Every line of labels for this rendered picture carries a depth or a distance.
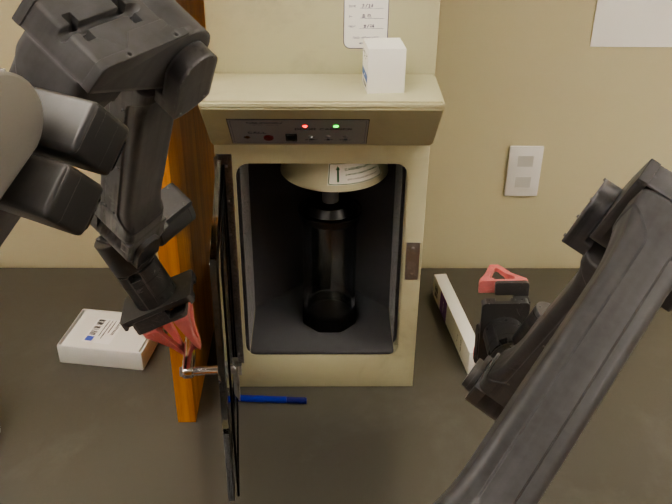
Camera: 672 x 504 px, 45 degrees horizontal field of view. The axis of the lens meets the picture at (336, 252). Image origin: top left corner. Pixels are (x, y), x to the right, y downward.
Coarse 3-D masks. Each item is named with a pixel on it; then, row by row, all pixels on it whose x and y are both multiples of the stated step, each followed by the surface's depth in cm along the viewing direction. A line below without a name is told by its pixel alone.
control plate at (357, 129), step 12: (228, 120) 109; (240, 120) 109; (252, 120) 109; (264, 120) 109; (276, 120) 109; (288, 120) 109; (300, 120) 109; (312, 120) 109; (324, 120) 109; (336, 120) 109; (348, 120) 109; (360, 120) 109; (240, 132) 113; (252, 132) 113; (264, 132) 113; (276, 132) 113; (288, 132) 113; (300, 132) 113; (312, 132) 113; (324, 132) 113; (336, 132) 113; (348, 132) 113; (360, 132) 113
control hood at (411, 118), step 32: (224, 96) 107; (256, 96) 107; (288, 96) 107; (320, 96) 107; (352, 96) 107; (384, 96) 108; (416, 96) 108; (224, 128) 112; (384, 128) 112; (416, 128) 112
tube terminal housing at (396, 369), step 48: (240, 0) 110; (288, 0) 110; (336, 0) 110; (432, 0) 111; (240, 48) 114; (288, 48) 114; (336, 48) 114; (432, 48) 114; (240, 288) 134; (240, 384) 144; (288, 384) 144; (336, 384) 144; (384, 384) 144
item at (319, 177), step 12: (288, 168) 130; (300, 168) 128; (312, 168) 127; (324, 168) 126; (336, 168) 126; (348, 168) 126; (360, 168) 127; (372, 168) 128; (384, 168) 131; (288, 180) 130; (300, 180) 128; (312, 180) 127; (324, 180) 126; (336, 180) 126; (348, 180) 126; (360, 180) 127; (372, 180) 128
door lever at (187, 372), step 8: (184, 344) 111; (192, 344) 111; (184, 352) 109; (192, 352) 109; (184, 360) 108; (192, 360) 108; (184, 368) 106; (192, 368) 107; (200, 368) 107; (208, 368) 107; (216, 368) 107; (184, 376) 106; (192, 376) 107
